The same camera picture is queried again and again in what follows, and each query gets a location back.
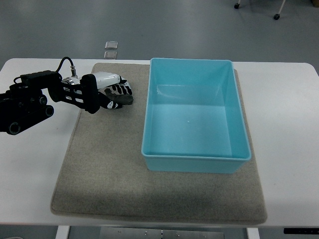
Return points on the black white robotic left hand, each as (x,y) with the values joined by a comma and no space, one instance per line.
(114,90)

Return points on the brown hippo toy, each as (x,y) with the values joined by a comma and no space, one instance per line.
(122,99)

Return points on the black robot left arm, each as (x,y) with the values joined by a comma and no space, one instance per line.
(24,105)

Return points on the blue plastic box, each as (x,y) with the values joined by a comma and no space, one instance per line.
(194,119)

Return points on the lower metal floor plate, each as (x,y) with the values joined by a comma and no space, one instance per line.
(110,55)

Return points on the grey felt mat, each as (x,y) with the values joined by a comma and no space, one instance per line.
(104,174)

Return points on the white cart leg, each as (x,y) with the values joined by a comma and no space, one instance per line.
(281,7)

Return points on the black table control panel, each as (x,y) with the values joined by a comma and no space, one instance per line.
(301,231)

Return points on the metal table base plate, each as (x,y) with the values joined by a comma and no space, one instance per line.
(135,233)

